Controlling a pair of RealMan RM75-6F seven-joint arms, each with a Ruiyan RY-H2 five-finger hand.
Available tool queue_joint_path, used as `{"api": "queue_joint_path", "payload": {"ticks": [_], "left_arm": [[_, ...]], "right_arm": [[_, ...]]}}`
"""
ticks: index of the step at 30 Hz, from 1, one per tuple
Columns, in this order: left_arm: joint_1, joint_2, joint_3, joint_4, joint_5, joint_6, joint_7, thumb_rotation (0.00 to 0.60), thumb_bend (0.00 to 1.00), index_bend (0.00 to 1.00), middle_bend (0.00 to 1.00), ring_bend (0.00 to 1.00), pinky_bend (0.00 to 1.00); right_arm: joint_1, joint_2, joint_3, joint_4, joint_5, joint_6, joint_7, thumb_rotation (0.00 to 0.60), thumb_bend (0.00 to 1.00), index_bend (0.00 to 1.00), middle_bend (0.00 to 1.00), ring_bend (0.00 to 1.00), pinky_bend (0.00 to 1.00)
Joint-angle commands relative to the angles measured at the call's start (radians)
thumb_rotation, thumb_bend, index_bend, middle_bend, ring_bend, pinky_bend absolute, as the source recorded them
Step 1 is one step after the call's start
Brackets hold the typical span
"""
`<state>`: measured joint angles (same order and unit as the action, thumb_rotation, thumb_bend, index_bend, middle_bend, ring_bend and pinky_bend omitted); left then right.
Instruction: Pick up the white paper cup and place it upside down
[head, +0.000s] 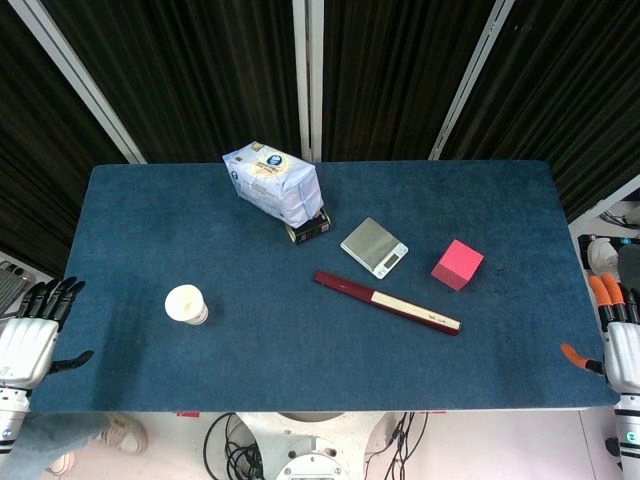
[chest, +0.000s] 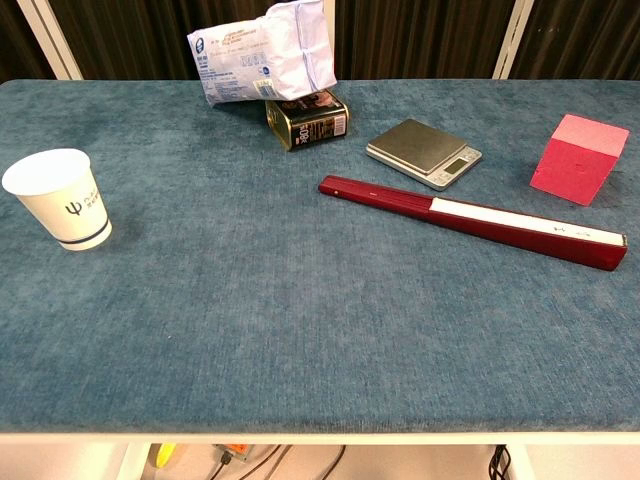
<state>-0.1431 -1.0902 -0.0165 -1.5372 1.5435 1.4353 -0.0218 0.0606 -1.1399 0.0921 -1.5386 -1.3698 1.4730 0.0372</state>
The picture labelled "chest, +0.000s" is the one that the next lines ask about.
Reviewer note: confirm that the dark pleated curtain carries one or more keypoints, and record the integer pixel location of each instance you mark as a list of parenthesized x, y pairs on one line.
[(130, 35)]

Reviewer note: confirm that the orange connector box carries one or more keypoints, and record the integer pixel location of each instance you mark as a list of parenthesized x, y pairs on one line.
[(232, 452)]

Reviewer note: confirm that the white blue plastic package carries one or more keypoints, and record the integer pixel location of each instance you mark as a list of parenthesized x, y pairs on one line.
[(260, 55)]

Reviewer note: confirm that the silver digital pocket scale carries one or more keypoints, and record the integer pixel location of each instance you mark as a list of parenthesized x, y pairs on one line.
[(415, 142)]

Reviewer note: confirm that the blue velvet table cloth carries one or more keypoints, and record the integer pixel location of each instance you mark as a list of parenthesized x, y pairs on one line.
[(250, 310)]

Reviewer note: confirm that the pink cube block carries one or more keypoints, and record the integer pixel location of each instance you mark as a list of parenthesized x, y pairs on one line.
[(575, 165)]

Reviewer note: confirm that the dark gold tin can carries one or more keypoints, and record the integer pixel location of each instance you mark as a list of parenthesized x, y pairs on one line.
[(310, 125)]

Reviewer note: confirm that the white table frame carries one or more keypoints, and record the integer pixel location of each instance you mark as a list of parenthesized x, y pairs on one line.
[(320, 438)]

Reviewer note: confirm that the white paper cup blue band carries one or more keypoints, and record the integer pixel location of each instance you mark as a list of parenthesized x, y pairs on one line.
[(60, 200)]

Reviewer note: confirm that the dark red folded fan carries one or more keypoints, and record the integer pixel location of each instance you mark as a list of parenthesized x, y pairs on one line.
[(400, 200)]

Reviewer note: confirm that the white frame post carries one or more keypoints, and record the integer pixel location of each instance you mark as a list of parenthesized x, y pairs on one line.
[(512, 40), (329, 30), (50, 40)]

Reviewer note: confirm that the yellow object under table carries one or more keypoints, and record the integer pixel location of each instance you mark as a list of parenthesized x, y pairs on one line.
[(164, 455)]

